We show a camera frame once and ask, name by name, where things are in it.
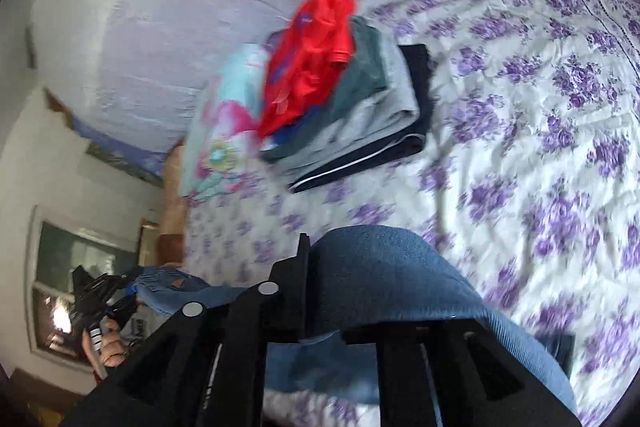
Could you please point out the folded grey garment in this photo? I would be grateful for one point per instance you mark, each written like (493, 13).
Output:
(390, 107)

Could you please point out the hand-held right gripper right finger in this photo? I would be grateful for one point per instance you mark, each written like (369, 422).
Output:
(450, 357)

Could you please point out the royal blue garment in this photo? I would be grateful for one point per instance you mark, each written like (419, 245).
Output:
(295, 129)

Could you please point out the white-framed window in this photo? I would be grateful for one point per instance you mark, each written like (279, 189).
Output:
(65, 252)

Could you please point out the blue denim pants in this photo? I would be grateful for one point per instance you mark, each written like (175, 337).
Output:
(390, 277)

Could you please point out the wooden headboard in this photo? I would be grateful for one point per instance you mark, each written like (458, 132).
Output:
(172, 207)

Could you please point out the stack of folded clothes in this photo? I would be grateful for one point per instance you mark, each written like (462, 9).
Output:
(417, 72)

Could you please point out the person's left hand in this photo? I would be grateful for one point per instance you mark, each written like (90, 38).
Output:
(112, 349)

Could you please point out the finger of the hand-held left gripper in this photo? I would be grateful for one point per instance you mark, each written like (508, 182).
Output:
(124, 306)

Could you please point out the purple floral bed sheet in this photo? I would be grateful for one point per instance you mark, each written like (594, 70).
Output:
(525, 132)

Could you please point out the blue wall picture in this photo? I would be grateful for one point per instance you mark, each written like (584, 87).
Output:
(115, 147)

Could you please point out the colourful printed pillow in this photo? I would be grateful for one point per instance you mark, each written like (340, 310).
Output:
(225, 127)

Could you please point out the folded green garment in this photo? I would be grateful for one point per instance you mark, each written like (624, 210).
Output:
(360, 77)

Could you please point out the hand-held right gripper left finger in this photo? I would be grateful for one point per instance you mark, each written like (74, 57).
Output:
(290, 302)

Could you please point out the red garment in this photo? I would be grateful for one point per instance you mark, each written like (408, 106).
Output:
(305, 57)

